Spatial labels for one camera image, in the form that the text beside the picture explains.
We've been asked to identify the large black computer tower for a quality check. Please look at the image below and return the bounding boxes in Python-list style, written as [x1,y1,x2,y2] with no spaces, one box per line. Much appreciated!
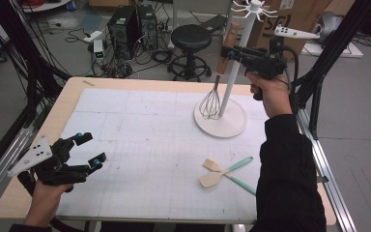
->
[106,5,143,61]

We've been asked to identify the white power strip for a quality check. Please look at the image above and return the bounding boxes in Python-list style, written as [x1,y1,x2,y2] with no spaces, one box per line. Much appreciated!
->
[82,30,104,44]

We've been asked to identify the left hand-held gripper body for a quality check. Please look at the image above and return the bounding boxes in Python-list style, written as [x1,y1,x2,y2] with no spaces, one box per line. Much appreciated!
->
[7,134,92,187]

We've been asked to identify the white grid mat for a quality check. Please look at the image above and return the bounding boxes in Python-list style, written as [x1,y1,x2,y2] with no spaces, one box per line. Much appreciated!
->
[55,87,271,224]

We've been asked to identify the brown cardboard box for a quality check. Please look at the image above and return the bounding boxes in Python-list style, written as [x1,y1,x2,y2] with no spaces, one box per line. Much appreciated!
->
[244,0,332,65]

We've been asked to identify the white flat board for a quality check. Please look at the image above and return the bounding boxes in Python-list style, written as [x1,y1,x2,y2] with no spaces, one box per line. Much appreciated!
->
[302,41,364,59]

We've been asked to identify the slim black computer tower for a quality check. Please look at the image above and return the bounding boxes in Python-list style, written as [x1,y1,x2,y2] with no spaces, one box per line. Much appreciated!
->
[136,3,158,51]

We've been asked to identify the right hand-held gripper black cable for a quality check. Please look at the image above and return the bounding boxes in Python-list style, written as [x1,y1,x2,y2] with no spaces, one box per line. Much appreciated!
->
[281,45,301,114]

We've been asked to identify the white hook stand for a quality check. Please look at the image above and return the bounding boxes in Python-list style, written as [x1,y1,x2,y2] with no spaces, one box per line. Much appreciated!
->
[193,0,278,139]

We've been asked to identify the wooden spoon with teal handle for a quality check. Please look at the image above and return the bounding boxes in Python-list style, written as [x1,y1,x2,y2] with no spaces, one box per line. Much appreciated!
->
[198,156,255,189]

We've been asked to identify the wire whisk with wooden handle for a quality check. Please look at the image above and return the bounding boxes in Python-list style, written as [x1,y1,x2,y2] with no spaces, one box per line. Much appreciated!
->
[198,22,241,121]

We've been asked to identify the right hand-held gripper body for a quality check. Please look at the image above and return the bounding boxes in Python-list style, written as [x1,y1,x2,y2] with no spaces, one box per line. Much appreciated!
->
[237,24,322,102]

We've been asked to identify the person's right hand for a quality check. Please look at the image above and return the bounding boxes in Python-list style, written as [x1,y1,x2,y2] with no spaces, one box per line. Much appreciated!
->
[245,71,293,119]

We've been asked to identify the black round stool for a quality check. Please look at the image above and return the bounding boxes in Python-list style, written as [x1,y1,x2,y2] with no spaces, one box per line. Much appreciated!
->
[167,23,213,82]

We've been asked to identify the flat wooden spatula teal handle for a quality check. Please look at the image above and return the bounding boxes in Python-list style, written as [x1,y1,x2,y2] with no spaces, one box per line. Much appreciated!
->
[202,158,258,196]

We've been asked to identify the small white device green display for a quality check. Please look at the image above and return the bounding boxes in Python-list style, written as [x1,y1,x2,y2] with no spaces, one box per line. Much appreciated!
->
[92,39,105,66]

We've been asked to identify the grey rounded device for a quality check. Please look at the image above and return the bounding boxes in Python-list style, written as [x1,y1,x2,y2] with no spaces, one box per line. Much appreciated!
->
[312,11,345,44]

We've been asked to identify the person's left hand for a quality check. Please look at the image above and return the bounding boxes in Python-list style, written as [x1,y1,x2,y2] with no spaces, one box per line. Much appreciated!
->
[23,179,75,228]

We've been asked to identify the tangle of black floor cables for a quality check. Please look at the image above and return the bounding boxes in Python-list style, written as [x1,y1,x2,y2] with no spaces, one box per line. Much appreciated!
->
[65,27,175,79]

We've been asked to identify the black metal frame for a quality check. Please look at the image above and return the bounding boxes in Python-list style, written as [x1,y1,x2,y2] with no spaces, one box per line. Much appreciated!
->
[0,0,72,187]
[282,0,371,140]

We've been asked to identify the aluminium rail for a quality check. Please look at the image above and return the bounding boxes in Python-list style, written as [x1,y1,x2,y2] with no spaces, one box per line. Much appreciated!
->
[294,105,357,232]
[0,126,35,211]

